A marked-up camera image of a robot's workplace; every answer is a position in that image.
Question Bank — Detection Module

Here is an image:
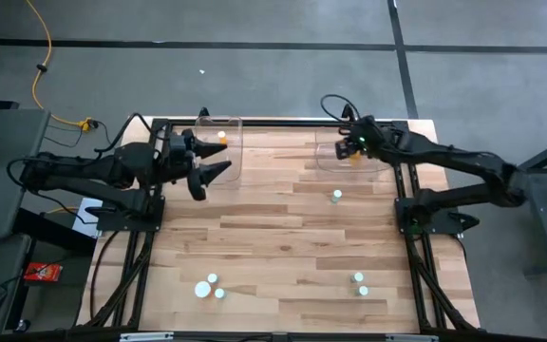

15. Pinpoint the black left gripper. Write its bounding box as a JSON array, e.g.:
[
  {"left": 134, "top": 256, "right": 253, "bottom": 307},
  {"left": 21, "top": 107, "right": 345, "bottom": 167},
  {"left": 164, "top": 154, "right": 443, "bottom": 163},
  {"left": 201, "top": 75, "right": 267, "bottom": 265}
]
[{"left": 161, "top": 130, "right": 233, "bottom": 201}]

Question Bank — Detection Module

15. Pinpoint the clear plastic bin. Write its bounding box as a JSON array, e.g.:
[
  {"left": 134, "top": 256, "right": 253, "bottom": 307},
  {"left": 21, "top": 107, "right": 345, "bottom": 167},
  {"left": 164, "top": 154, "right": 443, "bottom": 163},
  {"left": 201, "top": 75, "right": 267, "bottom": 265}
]
[
  {"left": 314, "top": 125, "right": 393, "bottom": 174},
  {"left": 193, "top": 115, "right": 245, "bottom": 184}
]

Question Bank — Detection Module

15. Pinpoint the red small box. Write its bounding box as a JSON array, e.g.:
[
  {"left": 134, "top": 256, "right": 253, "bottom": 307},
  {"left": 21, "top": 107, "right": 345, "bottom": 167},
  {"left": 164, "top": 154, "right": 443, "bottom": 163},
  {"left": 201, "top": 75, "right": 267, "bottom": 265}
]
[{"left": 23, "top": 262, "right": 64, "bottom": 284}]

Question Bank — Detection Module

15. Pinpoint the black aluminium table frame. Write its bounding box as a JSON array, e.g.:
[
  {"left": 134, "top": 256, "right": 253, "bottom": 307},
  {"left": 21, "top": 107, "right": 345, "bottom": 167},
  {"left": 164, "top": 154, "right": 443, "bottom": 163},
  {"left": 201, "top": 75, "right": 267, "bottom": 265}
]
[{"left": 77, "top": 104, "right": 479, "bottom": 336}]

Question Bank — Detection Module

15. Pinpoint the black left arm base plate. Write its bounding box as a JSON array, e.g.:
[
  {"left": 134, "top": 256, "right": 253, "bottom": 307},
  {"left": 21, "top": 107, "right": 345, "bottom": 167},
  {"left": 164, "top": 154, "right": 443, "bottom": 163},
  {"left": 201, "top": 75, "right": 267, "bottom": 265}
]
[{"left": 95, "top": 197, "right": 165, "bottom": 233}]

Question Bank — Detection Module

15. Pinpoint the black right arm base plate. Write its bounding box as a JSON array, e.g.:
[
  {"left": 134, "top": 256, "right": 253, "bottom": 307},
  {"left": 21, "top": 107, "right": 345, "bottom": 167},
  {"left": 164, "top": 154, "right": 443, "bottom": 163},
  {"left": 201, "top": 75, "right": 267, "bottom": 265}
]
[{"left": 395, "top": 197, "right": 481, "bottom": 235}]

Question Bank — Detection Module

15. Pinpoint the silver aluminium bracket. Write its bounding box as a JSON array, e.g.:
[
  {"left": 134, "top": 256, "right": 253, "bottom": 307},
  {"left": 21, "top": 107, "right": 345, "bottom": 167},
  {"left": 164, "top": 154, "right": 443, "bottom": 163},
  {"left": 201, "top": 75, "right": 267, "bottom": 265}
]
[
  {"left": 119, "top": 332, "right": 175, "bottom": 342},
  {"left": 386, "top": 333, "right": 440, "bottom": 342}
]

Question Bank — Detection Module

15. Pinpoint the yellow extension cable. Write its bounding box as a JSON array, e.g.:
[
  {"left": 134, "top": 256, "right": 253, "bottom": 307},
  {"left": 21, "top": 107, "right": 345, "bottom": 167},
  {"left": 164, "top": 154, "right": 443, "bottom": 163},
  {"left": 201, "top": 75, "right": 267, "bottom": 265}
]
[{"left": 25, "top": 0, "right": 95, "bottom": 132}]

